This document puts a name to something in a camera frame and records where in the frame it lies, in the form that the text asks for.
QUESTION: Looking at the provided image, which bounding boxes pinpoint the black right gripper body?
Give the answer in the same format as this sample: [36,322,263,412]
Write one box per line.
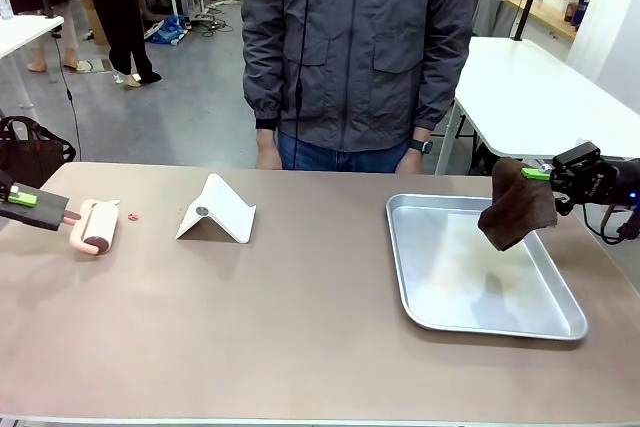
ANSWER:
[549,158,640,210]

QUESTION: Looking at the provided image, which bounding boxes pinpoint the brown cloth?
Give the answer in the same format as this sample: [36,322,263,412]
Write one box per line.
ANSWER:
[477,156,558,252]

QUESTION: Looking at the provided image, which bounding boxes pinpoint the pink lint roller black handle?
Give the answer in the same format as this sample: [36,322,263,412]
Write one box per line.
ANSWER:
[0,188,122,257]

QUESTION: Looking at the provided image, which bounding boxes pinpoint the person's left hand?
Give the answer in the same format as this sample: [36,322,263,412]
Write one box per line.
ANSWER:
[396,148,431,175]

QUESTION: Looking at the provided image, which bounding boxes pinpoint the person's right hand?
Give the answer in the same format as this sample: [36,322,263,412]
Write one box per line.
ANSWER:
[255,128,285,171]

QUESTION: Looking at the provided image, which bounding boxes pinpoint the dark fabric bag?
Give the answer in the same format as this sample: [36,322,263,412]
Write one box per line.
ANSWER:
[0,115,77,189]

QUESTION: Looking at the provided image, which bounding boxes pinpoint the large white table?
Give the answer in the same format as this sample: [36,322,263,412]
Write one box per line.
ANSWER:
[433,35,640,177]

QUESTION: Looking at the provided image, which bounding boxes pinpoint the metal tray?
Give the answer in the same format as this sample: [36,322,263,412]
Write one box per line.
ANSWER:
[384,192,589,342]

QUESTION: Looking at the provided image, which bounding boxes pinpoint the wooden desk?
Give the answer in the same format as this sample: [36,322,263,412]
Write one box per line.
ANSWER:
[501,0,582,41]

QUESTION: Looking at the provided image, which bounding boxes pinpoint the drink cup with straw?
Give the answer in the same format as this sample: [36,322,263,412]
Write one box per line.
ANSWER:
[566,0,592,26]

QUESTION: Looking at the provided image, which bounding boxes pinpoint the cardboard box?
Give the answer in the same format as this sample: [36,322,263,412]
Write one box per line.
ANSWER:
[79,0,112,46]

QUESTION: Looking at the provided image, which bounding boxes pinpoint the white folded stand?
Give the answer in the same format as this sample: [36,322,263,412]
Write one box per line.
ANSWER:
[174,172,258,246]

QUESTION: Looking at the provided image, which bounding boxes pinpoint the blue jeans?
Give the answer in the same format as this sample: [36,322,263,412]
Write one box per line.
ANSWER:
[276,128,417,175]

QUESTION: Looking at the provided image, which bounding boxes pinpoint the bystander in black trousers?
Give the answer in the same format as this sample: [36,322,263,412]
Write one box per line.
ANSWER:
[84,0,164,89]

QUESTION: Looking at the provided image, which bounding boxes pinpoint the person in grey jacket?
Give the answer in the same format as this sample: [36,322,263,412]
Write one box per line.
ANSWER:
[241,0,479,154]

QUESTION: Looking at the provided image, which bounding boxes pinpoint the blue plastic bag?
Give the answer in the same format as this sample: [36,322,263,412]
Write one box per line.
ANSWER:
[144,13,189,46]

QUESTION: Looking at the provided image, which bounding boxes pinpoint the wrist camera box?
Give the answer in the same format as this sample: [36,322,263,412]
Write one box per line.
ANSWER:
[551,138,602,173]

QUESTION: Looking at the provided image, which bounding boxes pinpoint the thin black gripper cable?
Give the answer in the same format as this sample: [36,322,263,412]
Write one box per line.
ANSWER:
[579,201,640,247]

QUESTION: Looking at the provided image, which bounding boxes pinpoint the black cord on jacket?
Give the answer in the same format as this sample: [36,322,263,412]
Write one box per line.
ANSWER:
[292,0,318,171]

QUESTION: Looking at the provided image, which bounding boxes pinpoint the floor cables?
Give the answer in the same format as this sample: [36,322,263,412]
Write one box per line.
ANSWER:
[191,0,245,39]

